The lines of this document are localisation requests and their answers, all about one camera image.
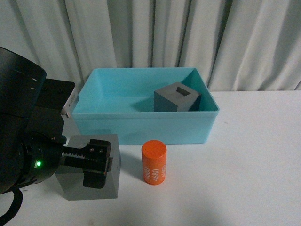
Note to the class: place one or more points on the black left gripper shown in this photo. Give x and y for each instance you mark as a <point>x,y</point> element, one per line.
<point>42,155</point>

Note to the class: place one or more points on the gray cube with round hole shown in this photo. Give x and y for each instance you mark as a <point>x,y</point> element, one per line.
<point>71,178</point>

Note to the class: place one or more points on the orange cylinder part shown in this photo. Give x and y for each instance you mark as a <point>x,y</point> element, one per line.
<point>154,154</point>

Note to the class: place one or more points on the gray cube with square hole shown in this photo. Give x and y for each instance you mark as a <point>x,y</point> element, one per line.
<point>176,97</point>

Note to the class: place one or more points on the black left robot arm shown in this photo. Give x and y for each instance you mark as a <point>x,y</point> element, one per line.
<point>21,82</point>

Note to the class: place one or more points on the blue plastic box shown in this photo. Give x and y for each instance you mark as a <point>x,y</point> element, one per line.
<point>120,101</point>

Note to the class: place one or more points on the white pleated curtain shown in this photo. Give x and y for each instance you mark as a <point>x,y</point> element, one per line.
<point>237,45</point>

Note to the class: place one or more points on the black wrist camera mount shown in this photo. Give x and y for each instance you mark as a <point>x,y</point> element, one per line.
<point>55,101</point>

